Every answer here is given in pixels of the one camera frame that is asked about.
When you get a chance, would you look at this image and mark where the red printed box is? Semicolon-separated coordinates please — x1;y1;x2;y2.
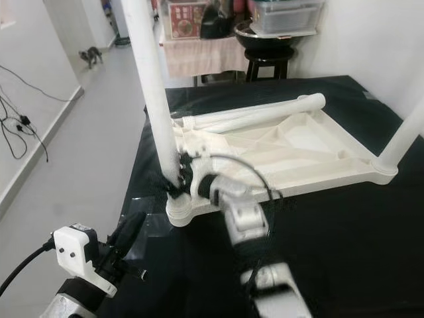
166;0;206;39

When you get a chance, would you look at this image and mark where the black tablecloth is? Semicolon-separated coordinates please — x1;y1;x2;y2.
96;74;424;318

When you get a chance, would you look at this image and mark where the white fridge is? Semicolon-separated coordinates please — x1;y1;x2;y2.
106;0;132;46

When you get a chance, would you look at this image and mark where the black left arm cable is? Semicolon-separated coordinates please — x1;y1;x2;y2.
0;238;57;295

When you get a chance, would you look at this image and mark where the clear container green lid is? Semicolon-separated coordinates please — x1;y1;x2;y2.
248;0;325;35

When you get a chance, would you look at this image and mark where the black wall cable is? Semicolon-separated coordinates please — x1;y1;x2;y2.
0;99;50;163
0;65;83;100

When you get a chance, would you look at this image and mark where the beige tablecloth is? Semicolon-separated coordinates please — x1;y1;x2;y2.
162;36;249;79

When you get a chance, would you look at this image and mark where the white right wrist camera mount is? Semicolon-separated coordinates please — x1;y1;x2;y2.
180;149;229;203

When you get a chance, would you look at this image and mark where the clear adhesive tape patch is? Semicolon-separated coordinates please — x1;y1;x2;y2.
119;192;166;233

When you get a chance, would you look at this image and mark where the dark wooden stool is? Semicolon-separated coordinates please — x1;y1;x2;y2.
244;48;295;83

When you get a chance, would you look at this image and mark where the white plastic table top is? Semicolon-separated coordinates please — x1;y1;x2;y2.
164;93;399;228

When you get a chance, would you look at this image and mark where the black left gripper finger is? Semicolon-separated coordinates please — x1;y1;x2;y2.
121;211;148;262
110;216;136;262

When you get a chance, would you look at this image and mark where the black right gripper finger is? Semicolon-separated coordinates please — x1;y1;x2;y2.
162;174;189;201

